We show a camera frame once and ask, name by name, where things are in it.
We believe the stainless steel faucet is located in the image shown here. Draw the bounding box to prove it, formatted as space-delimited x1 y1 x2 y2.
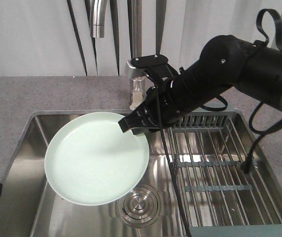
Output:
85 0 147 111

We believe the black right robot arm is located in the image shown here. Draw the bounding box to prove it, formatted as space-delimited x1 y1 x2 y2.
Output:
119 35 282 134

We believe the white pleated curtain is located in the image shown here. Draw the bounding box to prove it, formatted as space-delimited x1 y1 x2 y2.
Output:
0 0 282 77

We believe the black camera cable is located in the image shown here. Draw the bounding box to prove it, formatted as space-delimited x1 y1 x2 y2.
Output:
144 71 192 237

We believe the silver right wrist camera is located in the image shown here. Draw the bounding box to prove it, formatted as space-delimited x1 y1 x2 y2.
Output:
125 54 169 79

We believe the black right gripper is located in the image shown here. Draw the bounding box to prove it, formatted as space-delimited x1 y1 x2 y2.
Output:
118 74 188 135

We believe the stainless steel sink basin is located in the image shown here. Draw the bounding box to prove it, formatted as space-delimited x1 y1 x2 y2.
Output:
1 110 282 237

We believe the round steel sink drain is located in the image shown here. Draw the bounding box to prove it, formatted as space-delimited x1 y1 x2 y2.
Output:
117 185 161 229

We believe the teal roll-up drying rack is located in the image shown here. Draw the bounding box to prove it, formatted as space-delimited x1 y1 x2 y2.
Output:
166 107 282 237

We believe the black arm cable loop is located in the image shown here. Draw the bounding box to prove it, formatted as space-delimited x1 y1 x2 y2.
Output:
201 8 282 175

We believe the light green round plate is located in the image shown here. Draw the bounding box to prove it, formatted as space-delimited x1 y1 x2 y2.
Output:
44 112 149 206

